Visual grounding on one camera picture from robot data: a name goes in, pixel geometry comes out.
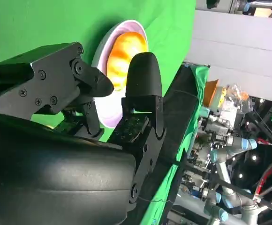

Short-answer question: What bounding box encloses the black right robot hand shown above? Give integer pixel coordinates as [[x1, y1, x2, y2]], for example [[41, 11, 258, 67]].
[[0, 42, 167, 225]]

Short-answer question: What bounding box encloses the lilac plate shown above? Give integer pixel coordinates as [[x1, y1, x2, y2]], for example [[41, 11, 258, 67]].
[[91, 20, 149, 128]]

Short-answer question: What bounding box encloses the green table cloth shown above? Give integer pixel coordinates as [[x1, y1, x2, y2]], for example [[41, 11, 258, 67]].
[[0, 0, 211, 225]]

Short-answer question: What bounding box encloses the orange container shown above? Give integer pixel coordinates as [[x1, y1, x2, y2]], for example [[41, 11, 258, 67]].
[[203, 79, 221, 107]]

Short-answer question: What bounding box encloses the clear plastic bag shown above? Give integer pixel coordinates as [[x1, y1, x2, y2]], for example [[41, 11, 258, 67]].
[[221, 83, 252, 113]]

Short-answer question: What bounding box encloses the white partition panel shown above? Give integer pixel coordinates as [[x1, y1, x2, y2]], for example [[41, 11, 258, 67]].
[[189, 10, 272, 104]]

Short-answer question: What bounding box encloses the red cable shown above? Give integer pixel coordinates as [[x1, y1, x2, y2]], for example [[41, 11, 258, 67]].
[[255, 161, 272, 195]]

